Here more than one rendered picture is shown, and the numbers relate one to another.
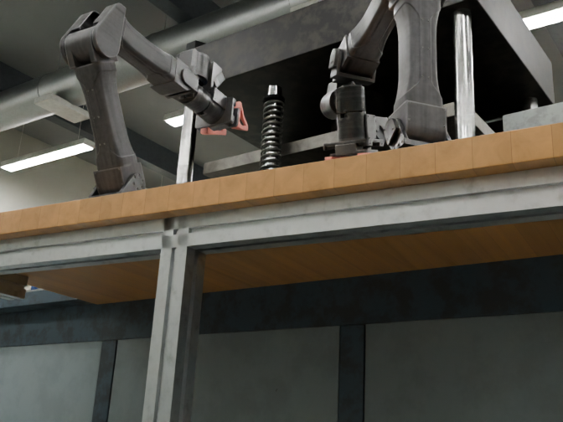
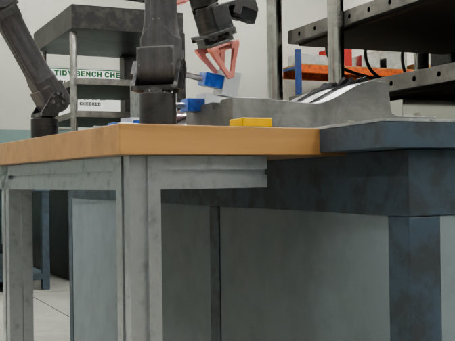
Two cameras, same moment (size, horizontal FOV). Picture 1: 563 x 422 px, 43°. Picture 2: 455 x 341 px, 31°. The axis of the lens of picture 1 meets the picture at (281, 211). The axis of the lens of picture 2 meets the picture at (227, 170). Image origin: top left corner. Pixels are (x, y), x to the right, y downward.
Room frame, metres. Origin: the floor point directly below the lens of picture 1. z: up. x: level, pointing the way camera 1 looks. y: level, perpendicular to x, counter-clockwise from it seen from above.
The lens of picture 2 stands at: (-0.21, -0.99, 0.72)
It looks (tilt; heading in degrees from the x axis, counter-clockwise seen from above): 1 degrees up; 29
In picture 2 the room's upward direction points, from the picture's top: 1 degrees counter-clockwise
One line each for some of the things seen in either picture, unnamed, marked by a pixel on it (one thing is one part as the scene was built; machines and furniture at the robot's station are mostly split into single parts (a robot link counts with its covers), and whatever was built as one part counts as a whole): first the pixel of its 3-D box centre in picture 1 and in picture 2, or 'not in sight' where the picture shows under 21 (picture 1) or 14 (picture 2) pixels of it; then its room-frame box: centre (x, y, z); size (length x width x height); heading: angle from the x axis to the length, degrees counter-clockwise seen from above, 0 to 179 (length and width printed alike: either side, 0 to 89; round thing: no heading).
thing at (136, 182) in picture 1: (115, 190); (47, 106); (1.26, 0.31, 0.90); 0.09 x 0.06 x 0.06; 60
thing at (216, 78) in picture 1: (211, 89); not in sight; (1.49, 0.18, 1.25); 0.07 x 0.06 x 0.11; 60
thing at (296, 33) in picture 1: (358, 114); not in sight; (2.57, -0.29, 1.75); 1.30 x 0.84 x 0.61; 53
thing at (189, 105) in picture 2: not in sight; (188, 105); (1.33, -0.03, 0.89); 0.13 x 0.05 x 0.05; 143
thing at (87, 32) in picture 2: not in sight; (108, 145); (5.25, 3.20, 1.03); 1.54 x 0.94 x 2.06; 55
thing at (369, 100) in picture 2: not in sight; (309, 116); (1.51, -0.24, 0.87); 0.50 x 0.26 x 0.14; 143
